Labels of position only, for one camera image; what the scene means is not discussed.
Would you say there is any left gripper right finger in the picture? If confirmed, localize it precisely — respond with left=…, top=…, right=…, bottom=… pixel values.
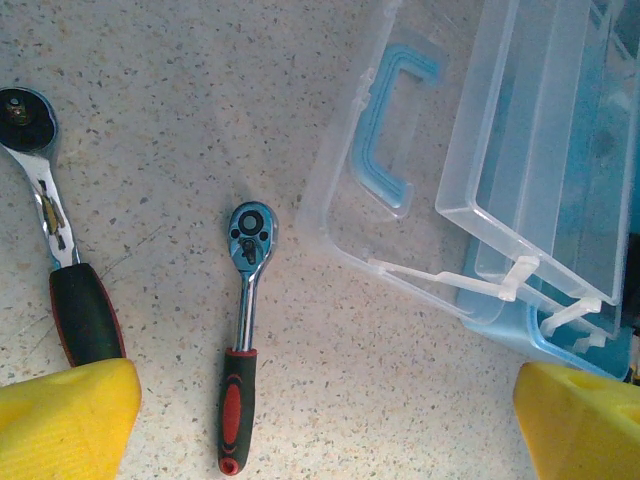
left=513, top=361, right=640, bottom=480

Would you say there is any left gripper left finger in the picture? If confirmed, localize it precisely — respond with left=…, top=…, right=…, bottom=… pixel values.
left=0, top=358, right=143, bottom=480

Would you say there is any large chrome ratchet wrench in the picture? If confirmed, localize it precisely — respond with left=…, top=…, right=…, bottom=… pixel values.
left=0, top=87, right=127, bottom=370

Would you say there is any blue toolbox with clear lid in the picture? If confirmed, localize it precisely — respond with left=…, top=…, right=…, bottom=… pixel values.
left=294, top=0, right=640, bottom=384

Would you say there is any small chrome ratchet wrench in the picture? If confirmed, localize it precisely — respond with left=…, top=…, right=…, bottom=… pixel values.
left=216, top=200, right=280, bottom=476

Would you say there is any clear plastic toolbox tray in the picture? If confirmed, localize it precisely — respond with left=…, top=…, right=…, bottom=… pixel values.
left=434, top=0, right=639, bottom=307

